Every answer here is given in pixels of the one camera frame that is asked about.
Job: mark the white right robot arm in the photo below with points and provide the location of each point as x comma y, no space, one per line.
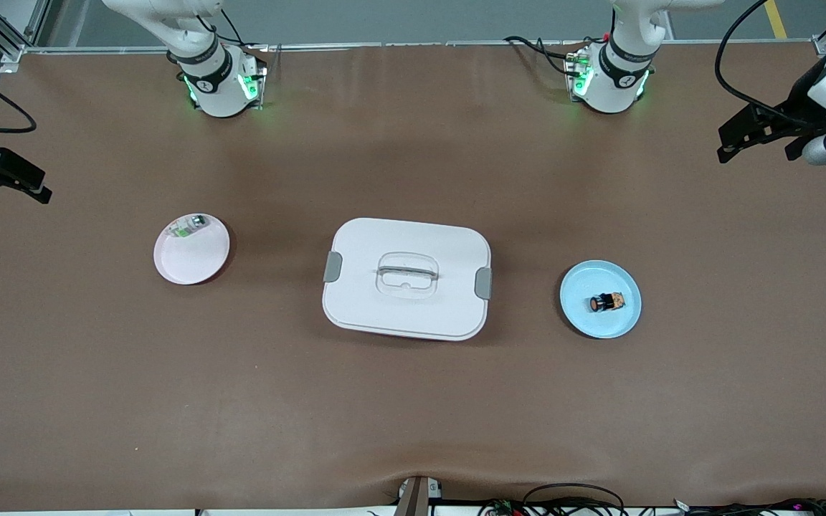
218,79

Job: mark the metal table edge bracket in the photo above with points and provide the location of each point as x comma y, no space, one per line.
416,496

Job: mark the light blue round plate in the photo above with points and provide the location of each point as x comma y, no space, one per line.
601,326

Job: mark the white lidded box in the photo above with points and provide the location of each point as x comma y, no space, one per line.
406,308

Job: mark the pink round plate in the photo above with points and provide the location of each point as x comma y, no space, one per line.
194,265

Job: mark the green and white switch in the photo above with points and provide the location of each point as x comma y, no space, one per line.
191,226

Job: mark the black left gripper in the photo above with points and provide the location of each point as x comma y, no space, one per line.
797,115

